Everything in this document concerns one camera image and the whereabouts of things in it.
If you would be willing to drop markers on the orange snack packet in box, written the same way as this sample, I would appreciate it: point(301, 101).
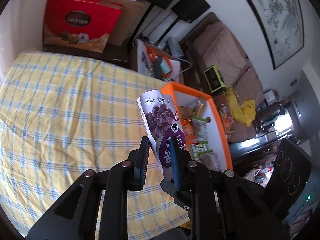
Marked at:
point(188, 131)

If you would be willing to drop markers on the yellow plaid tablecloth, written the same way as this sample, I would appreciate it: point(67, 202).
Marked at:
point(60, 116)

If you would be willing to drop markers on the brown sofa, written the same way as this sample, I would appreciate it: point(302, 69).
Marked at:
point(211, 43)

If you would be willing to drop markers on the right black speaker on stand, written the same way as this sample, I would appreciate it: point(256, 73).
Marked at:
point(187, 11)

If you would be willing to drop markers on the purple grape jelly pouch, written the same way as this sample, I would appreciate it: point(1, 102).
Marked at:
point(161, 122)

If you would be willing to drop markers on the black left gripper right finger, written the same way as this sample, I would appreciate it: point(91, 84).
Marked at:
point(194, 191)

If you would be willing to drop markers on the green black radio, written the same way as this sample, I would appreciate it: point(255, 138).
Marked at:
point(214, 80)

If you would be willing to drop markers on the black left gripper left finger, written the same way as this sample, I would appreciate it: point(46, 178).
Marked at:
point(128, 175)

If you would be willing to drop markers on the red Collection cookie box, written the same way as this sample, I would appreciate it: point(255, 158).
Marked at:
point(81, 24)

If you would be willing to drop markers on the open box with clutter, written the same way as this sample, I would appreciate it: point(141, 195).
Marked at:
point(151, 61)

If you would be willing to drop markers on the framed ink painting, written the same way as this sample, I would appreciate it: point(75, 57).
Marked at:
point(282, 25)

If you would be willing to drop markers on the yellow plastic bag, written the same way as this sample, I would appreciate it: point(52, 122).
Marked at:
point(243, 113)

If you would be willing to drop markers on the brown cardboard box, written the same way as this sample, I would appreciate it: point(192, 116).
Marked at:
point(132, 13)

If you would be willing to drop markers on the grey power strip box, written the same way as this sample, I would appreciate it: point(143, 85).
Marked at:
point(175, 48)

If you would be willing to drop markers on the green white snack bag in box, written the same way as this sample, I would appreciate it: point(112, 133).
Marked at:
point(200, 144)

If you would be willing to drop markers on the orange cardboard box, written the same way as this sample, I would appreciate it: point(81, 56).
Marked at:
point(185, 100)

